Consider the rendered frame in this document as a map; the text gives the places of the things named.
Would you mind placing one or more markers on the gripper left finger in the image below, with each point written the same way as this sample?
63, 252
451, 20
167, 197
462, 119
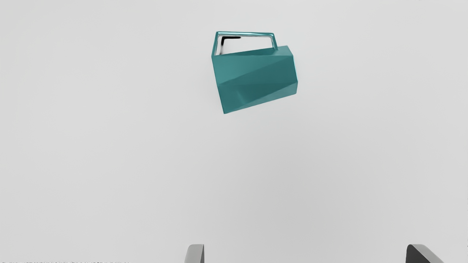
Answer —
195, 254

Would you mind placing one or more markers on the teal faceted mug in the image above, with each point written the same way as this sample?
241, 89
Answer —
252, 80

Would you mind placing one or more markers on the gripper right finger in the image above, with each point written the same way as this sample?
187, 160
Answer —
420, 255

